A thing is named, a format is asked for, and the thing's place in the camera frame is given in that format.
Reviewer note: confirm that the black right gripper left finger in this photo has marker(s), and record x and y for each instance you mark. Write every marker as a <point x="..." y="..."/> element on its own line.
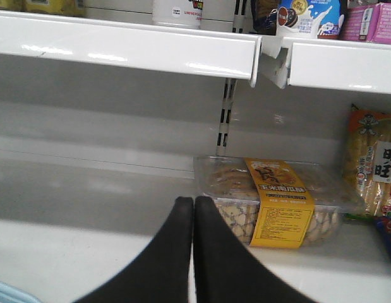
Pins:
<point x="160" y="273"/>

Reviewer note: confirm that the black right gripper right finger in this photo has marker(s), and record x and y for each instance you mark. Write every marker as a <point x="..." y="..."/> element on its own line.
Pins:
<point x="225" y="271"/>

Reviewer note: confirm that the light blue plastic basket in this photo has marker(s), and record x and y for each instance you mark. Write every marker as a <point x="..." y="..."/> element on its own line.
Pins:
<point x="12" y="294"/>

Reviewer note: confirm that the clear cookie box yellow label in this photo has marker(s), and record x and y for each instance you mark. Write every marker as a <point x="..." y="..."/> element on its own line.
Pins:
<point x="270" y="203"/>

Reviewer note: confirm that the white store shelving unit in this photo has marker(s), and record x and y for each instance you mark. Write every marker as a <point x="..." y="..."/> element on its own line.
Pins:
<point x="100" y="122"/>

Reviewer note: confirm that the blue cookie bag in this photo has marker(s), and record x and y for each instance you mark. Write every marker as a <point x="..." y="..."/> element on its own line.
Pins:
<point x="383" y="226"/>

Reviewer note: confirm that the rice cracker bag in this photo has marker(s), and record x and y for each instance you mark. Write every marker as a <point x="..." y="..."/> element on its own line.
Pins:
<point x="367" y="160"/>

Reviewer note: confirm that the pink box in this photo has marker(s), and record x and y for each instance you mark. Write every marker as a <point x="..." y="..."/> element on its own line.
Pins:
<point x="370" y="23"/>

